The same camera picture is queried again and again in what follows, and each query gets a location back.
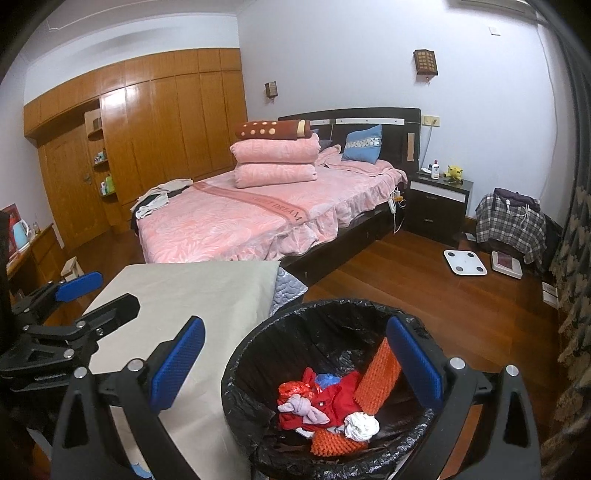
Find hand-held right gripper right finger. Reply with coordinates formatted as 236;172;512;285
386;316;542;480

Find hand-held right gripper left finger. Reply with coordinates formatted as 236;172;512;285
50;318;205;480

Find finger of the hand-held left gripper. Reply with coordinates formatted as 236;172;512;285
8;271;103;330
21;294;140;363

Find orange knitted cloth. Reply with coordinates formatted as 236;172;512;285
310;427;370;457
353;337;402;414

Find white tissue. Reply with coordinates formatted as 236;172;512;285
344;412;380;441

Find red cloth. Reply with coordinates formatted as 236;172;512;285
278;369;363;432

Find black lined waste bin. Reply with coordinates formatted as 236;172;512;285
221;298;490;480

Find red plastic bag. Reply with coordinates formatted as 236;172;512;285
277;381;315;402

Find grey sock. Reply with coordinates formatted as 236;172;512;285
277;398;329;424

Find small wooden stool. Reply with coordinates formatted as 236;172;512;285
61;257;84;282

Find wooden desk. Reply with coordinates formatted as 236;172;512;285
7;223;65;324

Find light blue kettle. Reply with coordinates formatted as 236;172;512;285
10;220;32;252

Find red poster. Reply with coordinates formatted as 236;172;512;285
0;203;21;259

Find wooden door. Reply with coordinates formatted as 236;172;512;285
37;124;109;250

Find white bathroom scale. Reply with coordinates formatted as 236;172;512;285
443;249;489;278

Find pile of clothes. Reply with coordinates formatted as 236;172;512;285
130;178;195;220

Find scale with red panel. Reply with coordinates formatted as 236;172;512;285
491;250;524;279

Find grey quilted pad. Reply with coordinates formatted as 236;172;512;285
268;267;309;317

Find dark nightstand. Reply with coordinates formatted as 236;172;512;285
403;171;475;247

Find white power strip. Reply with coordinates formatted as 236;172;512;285
388;187;407;234

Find plaid cloth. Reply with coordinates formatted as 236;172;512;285
475;194;548;266

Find pink bedspread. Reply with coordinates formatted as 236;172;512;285
136;157;408;266

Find dark garment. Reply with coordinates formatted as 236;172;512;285
494;187;541;213

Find wooden wardrobe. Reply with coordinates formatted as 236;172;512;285
23;47;250;250

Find patterned curtain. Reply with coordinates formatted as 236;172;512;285
536;0;591;472

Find folded pink blanket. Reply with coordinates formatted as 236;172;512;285
233;161;319;188

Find blue pillow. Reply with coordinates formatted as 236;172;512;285
341;124;384;163

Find dark wooden bed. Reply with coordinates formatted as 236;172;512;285
131;107;422;287

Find stacked pink pillows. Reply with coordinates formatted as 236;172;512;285
229;136;321;165

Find brown dotted pillow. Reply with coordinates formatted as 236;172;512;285
235;119;314;140

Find white air conditioner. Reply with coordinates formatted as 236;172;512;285
450;0;539;9

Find large lattice wall lamp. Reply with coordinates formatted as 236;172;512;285
413;48;438;84

